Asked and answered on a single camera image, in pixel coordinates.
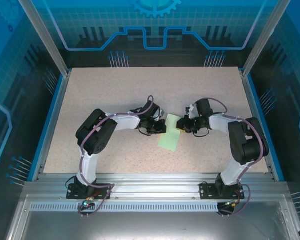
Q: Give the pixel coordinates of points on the light green paper sheet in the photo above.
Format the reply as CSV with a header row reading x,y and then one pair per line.
x,y
169,141

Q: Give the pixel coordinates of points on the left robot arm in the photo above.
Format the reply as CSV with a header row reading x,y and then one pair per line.
x,y
94,135

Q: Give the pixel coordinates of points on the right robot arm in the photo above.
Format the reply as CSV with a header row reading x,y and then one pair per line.
x,y
247,142

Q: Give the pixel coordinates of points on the blue table edge trim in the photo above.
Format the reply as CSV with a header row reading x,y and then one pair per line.
x,y
53,100
256,100

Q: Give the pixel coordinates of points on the grey metal tray panel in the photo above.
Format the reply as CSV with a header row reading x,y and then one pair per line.
x,y
152,225

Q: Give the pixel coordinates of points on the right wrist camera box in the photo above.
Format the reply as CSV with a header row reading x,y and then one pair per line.
x,y
191,111

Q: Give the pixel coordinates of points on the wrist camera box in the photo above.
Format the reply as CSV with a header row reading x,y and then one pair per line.
x,y
161,113
191,111

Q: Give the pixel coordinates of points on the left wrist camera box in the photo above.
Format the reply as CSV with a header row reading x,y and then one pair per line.
x,y
161,113

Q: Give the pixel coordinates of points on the aluminium side rail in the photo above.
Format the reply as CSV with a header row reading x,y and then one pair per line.
x,y
52,122
257,122

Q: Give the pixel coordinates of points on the long aluminium mounting rail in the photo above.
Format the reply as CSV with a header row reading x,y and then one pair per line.
x,y
152,185

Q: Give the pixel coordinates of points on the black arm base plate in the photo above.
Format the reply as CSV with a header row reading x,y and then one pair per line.
x,y
206,191
72,193

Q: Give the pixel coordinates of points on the aluminium frame post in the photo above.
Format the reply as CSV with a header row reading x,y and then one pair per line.
x,y
264,37
46,37

